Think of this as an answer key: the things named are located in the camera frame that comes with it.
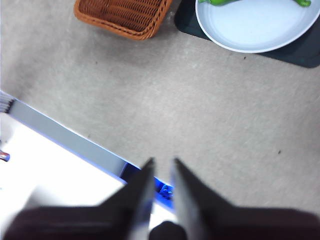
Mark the brown wicker basket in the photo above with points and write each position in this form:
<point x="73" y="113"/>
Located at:
<point x="125" y="15"/>

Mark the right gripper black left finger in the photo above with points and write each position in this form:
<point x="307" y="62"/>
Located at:
<point x="105" y="222"/>

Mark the black flat tray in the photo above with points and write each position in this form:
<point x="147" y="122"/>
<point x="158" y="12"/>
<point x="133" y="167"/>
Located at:
<point x="186" y="22"/>

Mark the blue round plate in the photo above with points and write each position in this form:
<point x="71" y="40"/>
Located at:
<point x="252" y="27"/>

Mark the grey ribbed object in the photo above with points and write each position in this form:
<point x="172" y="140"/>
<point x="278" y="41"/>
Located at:
<point x="6" y="102"/>

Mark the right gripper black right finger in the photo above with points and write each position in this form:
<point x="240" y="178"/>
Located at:
<point x="225" y="222"/>

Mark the small red and blue object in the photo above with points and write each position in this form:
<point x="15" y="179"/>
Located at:
<point x="4" y="156"/>

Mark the green pepper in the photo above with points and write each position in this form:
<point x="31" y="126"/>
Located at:
<point x="217" y="2"/>

